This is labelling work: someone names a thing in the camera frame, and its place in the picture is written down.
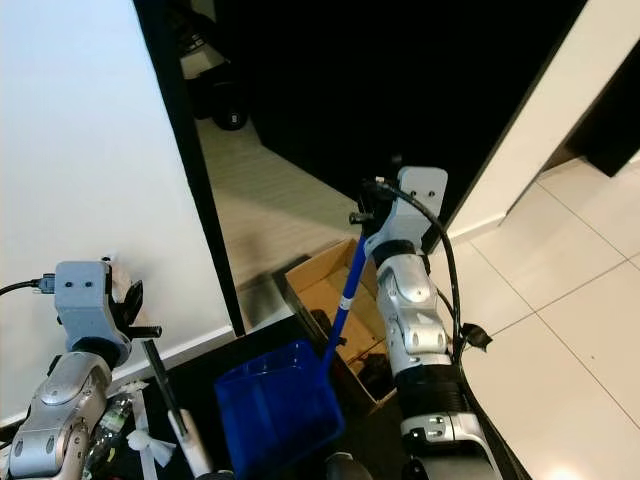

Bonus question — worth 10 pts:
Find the black and white hand brush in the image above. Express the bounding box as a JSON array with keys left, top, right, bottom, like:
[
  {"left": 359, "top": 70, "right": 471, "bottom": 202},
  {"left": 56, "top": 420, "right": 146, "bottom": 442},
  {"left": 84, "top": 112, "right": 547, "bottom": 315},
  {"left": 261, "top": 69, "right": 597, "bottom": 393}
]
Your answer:
[{"left": 142, "top": 340, "right": 213, "bottom": 477}]

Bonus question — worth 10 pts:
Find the blue plastic dustpan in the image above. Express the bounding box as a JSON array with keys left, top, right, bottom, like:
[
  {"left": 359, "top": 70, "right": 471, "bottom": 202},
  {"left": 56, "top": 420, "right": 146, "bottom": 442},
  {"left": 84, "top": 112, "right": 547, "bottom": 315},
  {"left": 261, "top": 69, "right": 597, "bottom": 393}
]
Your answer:
[{"left": 213, "top": 230, "right": 371, "bottom": 473}]

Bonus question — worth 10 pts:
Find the brown cardboard box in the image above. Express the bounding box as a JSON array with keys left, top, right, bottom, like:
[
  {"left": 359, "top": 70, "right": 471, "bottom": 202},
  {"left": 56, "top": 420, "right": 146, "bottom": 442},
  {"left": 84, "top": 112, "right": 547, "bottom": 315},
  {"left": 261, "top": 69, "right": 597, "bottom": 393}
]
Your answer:
[{"left": 280, "top": 238, "right": 401, "bottom": 403}]

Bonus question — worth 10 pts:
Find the clear plastic bottle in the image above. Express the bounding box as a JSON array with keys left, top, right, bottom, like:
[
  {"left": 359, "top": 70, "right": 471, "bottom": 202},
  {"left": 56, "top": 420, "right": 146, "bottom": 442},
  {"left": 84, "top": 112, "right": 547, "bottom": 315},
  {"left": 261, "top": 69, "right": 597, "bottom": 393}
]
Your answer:
[{"left": 80, "top": 380, "right": 153, "bottom": 476}]

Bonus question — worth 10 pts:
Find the white plastic scrap with loop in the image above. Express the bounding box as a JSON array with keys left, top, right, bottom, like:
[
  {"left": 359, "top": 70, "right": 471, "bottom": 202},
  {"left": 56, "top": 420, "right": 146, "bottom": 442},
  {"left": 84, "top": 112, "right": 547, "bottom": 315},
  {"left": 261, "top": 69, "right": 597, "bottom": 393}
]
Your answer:
[{"left": 126, "top": 428, "right": 177, "bottom": 469}]

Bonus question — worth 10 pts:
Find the large black cabinet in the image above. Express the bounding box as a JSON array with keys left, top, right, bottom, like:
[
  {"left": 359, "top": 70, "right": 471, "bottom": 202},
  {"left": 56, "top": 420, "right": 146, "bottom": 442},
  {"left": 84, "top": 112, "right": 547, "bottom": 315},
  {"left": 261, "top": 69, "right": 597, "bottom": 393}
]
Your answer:
[{"left": 215, "top": 0, "right": 589, "bottom": 206}]

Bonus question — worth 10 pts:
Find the black office chair base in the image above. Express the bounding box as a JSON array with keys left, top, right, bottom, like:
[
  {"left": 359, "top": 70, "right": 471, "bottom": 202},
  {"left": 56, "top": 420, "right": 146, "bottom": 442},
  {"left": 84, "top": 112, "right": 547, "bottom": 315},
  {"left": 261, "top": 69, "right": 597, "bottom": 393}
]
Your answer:
[{"left": 172, "top": 0, "right": 253, "bottom": 133}]

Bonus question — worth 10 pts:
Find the low dark furniture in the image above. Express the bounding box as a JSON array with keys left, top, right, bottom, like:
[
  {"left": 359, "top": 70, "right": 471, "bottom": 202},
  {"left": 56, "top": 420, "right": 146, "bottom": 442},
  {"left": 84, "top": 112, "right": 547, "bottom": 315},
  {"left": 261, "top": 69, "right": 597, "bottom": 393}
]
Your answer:
[{"left": 545, "top": 65, "right": 640, "bottom": 179}]

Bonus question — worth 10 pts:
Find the grey right robot leg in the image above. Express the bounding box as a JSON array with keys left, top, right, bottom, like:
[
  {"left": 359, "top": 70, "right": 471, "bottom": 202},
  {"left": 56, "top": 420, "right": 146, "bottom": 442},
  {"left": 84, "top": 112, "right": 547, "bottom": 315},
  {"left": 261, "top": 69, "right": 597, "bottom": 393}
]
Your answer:
[{"left": 325, "top": 452, "right": 376, "bottom": 480}]

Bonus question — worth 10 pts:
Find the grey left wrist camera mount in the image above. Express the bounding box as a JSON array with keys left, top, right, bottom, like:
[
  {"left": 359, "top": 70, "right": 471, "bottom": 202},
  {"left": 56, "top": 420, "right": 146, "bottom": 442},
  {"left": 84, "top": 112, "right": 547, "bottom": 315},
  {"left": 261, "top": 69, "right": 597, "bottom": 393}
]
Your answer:
[{"left": 52, "top": 260, "right": 129, "bottom": 343}]

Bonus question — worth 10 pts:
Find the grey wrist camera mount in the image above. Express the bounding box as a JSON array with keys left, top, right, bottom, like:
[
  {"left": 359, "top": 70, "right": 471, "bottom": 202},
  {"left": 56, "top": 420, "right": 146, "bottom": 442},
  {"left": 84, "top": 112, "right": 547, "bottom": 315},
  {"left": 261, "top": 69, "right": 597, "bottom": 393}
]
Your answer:
[
  {"left": 52, "top": 260, "right": 129, "bottom": 343},
  {"left": 365, "top": 166, "right": 449, "bottom": 251}
]

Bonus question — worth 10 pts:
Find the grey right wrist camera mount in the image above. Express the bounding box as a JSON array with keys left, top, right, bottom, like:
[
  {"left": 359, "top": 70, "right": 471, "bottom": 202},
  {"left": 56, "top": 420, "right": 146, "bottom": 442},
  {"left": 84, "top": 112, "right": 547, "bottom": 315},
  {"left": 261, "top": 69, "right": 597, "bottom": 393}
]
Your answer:
[{"left": 365, "top": 166, "right": 449, "bottom": 251}]

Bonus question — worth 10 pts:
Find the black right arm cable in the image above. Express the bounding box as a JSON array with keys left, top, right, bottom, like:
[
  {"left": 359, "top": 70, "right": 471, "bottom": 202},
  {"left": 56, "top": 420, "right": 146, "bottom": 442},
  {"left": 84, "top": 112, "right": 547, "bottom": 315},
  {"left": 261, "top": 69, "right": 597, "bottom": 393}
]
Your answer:
[{"left": 375, "top": 178, "right": 526, "bottom": 480}]

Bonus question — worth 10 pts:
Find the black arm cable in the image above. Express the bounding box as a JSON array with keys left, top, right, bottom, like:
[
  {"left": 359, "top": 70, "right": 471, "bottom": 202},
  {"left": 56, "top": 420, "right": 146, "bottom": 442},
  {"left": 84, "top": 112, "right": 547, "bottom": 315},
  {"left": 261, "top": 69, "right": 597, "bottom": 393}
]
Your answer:
[
  {"left": 375, "top": 178, "right": 526, "bottom": 480},
  {"left": 0, "top": 276, "right": 56, "bottom": 297}
]

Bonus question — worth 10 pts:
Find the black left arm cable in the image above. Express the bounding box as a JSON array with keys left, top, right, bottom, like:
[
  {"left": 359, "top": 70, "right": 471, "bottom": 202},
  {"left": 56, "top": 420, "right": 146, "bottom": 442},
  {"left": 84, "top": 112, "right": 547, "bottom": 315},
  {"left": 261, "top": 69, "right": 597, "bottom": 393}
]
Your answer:
[{"left": 0, "top": 276, "right": 56, "bottom": 297}]

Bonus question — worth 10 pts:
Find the black door frame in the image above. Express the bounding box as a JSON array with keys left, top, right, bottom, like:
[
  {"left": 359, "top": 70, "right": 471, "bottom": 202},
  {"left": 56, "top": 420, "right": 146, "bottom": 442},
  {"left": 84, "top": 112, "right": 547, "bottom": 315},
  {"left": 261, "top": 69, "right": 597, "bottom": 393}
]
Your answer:
[{"left": 133, "top": 0, "right": 248, "bottom": 337}]

